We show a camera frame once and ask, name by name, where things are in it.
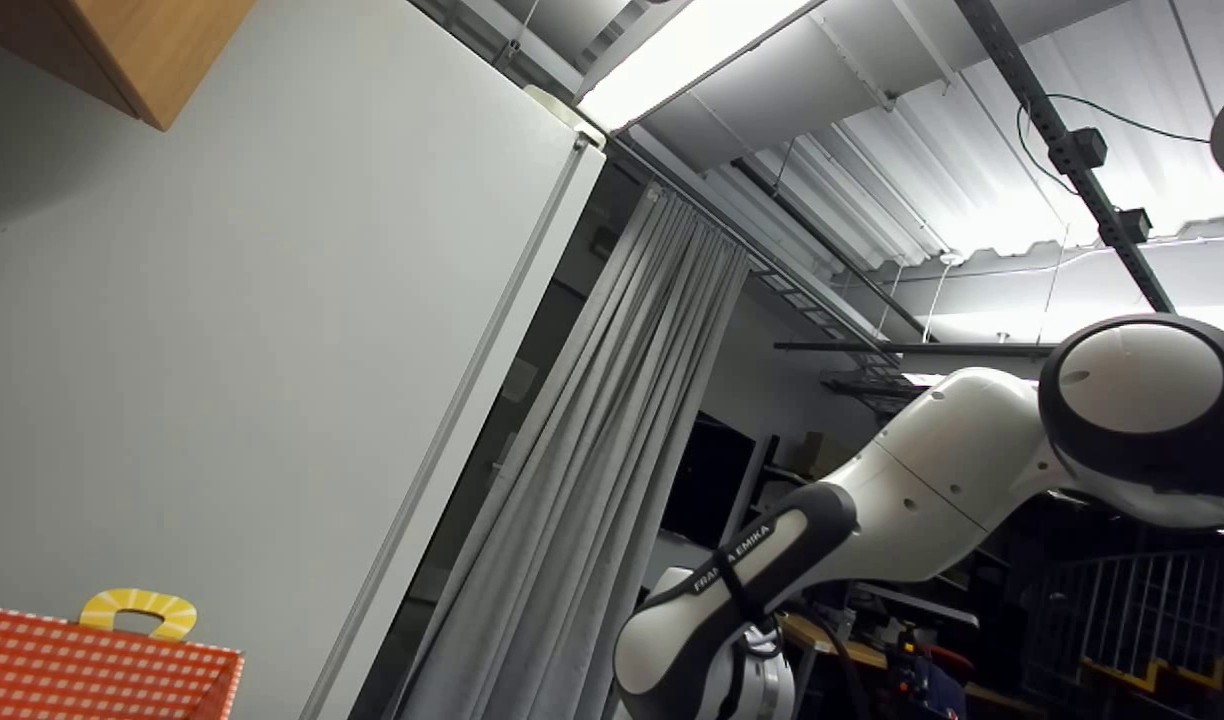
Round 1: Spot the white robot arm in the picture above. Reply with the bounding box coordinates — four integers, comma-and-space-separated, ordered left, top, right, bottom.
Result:
614, 316, 1224, 720

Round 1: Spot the grey curtain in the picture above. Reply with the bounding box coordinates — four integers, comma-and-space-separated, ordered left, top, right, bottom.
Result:
384, 183, 748, 720

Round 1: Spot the black ceiling pole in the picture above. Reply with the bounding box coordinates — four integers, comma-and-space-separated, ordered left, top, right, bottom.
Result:
955, 0, 1174, 313

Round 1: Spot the red checkered basket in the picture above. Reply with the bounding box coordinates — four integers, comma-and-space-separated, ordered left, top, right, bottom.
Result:
0, 610, 243, 720

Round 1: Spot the black wall monitor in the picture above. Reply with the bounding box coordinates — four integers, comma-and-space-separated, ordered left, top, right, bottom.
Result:
660, 412, 752, 549

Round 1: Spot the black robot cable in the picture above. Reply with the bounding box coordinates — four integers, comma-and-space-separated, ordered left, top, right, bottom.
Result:
708, 540, 775, 720

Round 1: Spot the yellow basket handle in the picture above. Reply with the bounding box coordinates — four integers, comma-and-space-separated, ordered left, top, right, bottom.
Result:
79, 588, 199, 644

